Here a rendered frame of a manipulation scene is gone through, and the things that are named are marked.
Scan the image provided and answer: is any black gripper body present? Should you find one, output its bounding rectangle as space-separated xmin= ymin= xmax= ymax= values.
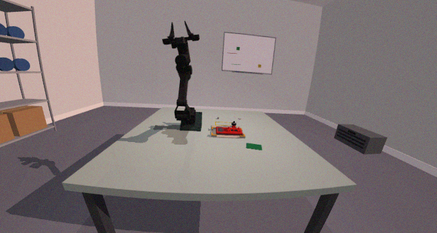
xmin=162 ymin=34 xmax=200 ymax=54

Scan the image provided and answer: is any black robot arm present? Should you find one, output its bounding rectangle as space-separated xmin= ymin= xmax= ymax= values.
xmin=171 ymin=37 xmax=196 ymax=124

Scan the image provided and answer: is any green square patch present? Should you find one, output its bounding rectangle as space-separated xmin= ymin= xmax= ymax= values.
xmin=246 ymin=143 xmax=262 ymax=151

